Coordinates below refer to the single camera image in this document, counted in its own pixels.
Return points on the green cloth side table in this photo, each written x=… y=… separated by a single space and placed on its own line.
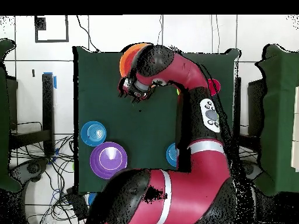
x=4 y=116
x=280 y=116

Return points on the black frame with blue tape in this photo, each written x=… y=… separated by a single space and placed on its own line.
x=48 y=105

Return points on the black box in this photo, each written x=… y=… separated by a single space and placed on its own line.
x=78 y=205

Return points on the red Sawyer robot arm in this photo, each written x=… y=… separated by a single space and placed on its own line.
x=193 y=182

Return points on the blue plastic bowl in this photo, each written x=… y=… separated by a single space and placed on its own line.
x=172 y=155
x=93 y=133

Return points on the green plastic cup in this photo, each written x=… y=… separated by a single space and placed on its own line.
x=178 y=91

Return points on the black furniture panel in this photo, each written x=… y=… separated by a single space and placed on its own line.
x=12 y=105
x=254 y=107

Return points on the orange plastic bowl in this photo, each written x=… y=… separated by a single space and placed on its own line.
x=123 y=63

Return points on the crimson pink plastic cup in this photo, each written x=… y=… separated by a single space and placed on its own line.
x=215 y=86

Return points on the beige boxes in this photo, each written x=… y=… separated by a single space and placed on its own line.
x=296 y=140

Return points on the purple plastic bowl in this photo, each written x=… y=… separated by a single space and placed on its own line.
x=108 y=161

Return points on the black post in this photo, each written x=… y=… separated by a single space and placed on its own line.
x=237 y=105

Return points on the dark green tablecloth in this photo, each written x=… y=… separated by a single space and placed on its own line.
x=140 y=130

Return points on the dark grey office chair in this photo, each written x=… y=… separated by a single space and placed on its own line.
x=32 y=168
x=253 y=170

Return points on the red-orange plastic bowl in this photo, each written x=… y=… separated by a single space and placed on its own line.
x=130 y=59

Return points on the blue plastic cup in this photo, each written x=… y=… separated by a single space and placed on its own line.
x=91 y=198

